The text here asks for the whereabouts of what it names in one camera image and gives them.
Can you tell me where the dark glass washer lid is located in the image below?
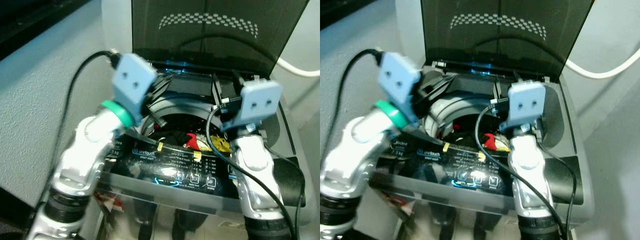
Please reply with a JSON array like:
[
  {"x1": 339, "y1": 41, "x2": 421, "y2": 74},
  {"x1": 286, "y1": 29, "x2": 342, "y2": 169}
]
[
  {"x1": 421, "y1": 0, "x2": 596, "y2": 80},
  {"x1": 131, "y1": 0, "x2": 310, "y2": 81}
]

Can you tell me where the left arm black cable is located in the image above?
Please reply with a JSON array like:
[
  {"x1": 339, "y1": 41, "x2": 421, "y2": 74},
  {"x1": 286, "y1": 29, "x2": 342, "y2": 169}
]
[
  {"x1": 34, "y1": 49, "x2": 122, "y2": 221},
  {"x1": 322, "y1": 48, "x2": 384, "y2": 166}
]

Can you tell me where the white washer hose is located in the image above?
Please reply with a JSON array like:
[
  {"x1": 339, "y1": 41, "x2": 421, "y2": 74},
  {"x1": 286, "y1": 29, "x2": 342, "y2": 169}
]
[
  {"x1": 276, "y1": 56, "x2": 321, "y2": 79},
  {"x1": 565, "y1": 46, "x2": 640, "y2": 81}
]

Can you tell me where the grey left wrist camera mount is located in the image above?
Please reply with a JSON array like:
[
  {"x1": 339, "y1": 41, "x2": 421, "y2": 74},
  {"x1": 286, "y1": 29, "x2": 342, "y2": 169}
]
[
  {"x1": 376, "y1": 51, "x2": 422, "y2": 123},
  {"x1": 111, "y1": 52, "x2": 158, "y2": 118}
]

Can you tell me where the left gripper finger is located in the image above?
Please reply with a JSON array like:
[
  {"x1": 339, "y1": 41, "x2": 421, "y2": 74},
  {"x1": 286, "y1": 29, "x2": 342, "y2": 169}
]
[
  {"x1": 424, "y1": 70, "x2": 455, "y2": 92},
  {"x1": 154, "y1": 73, "x2": 175, "y2": 91},
  {"x1": 121, "y1": 129, "x2": 152, "y2": 147},
  {"x1": 399, "y1": 126, "x2": 434, "y2": 146}
]

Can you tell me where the black washer control panel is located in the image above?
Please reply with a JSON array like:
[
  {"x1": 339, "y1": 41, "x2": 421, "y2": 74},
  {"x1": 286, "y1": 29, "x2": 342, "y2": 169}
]
[
  {"x1": 107, "y1": 142, "x2": 307, "y2": 207},
  {"x1": 372, "y1": 142, "x2": 586, "y2": 207}
]

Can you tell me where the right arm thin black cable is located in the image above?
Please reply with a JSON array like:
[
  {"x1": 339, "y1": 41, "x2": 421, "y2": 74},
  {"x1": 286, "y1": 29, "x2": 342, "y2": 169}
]
[
  {"x1": 536, "y1": 144, "x2": 578, "y2": 237},
  {"x1": 265, "y1": 144, "x2": 308, "y2": 236}
]

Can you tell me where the grey washer drum ring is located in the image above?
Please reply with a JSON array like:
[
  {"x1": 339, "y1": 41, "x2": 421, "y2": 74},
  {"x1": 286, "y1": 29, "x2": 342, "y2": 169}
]
[
  {"x1": 142, "y1": 92, "x2": 223, "y2": 151},
  {"x1": 424, "y1": 95, "x2": 501, "y2": 146}
]

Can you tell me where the black ledge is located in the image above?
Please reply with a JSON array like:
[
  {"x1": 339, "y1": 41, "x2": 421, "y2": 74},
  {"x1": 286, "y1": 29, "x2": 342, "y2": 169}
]
[
  {"x1": 320, "y1": 0, "x2": 383, "y2": 30},
  {"x1": 0, "y1": 0, "x2": 93, "y2": 62}
]

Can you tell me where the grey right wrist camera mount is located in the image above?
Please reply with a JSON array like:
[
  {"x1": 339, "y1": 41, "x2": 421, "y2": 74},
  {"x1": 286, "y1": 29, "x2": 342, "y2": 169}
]
[
  {"x1": 221, "y1": 79, "x2": 284, "y2": 133},
  {"x1": 500, "y1": 81, "x2": 547, "y2": 133}
]

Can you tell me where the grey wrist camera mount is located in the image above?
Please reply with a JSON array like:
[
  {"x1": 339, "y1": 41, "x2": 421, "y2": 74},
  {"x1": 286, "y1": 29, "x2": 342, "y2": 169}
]
[
  {"x1": 221, "y1": 79, "x2": 284, "y2": 133},
  {"x1": 500, "y1": 81, "x2": 547, "y2": 133},
  {"x1": 376, "y1": 51, "x2": 422, "y2": 123},
  {"x1": 111, "y1": 52, "x2": 158, "y2": 118}
]

